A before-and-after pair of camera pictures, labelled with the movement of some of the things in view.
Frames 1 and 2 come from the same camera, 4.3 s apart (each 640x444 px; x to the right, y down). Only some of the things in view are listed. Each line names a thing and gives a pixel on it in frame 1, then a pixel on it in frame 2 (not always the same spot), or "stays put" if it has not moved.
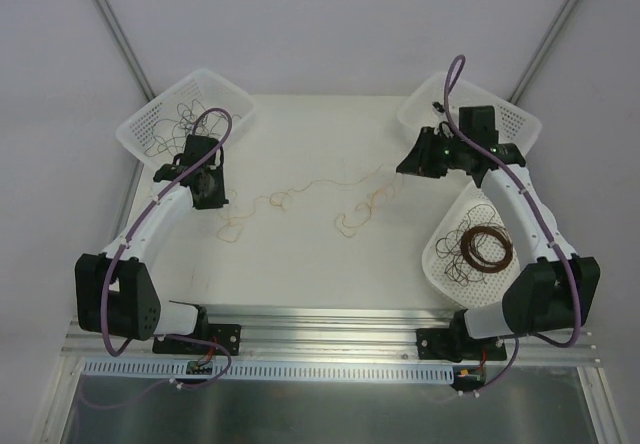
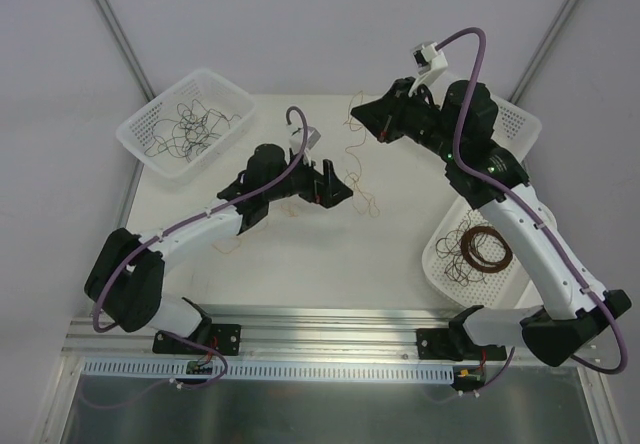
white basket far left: (156, 125) stays put
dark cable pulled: (170, 136) stays put
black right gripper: (426, 151) to (392, 112)
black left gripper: (211, 196) to (322, 184)
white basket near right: (471, 250) stays put
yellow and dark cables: (365, 194) to (355, 119)
